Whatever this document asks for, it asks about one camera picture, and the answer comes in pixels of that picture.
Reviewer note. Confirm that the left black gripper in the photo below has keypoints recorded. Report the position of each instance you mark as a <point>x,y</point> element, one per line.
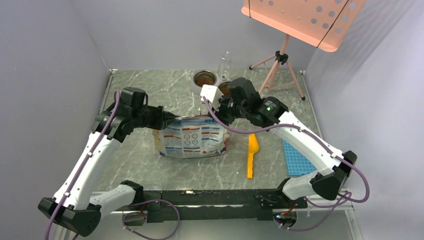
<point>161,116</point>

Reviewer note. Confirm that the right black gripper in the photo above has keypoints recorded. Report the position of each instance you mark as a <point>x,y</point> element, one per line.
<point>220,113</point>

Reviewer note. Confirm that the colourful pet food bag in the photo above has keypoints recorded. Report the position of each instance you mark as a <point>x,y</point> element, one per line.
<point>197,136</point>

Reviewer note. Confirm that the yellow plastic scoop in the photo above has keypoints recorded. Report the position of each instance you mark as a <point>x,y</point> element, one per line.
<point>253,148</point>

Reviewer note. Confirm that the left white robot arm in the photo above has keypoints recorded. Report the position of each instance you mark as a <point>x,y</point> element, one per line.
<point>73,206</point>

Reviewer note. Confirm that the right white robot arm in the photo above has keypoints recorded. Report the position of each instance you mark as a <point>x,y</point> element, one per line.
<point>332,166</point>

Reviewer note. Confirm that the brown pet food kibble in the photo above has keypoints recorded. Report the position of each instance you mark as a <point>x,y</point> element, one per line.
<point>207,80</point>

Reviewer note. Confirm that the grey double pet bowl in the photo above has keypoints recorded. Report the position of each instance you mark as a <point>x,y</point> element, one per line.
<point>196,90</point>

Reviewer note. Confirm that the pink music stand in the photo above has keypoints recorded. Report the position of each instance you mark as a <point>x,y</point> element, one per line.
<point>322,24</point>

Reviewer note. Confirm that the blue building base plate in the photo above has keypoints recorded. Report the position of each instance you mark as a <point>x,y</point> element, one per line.
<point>297,164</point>

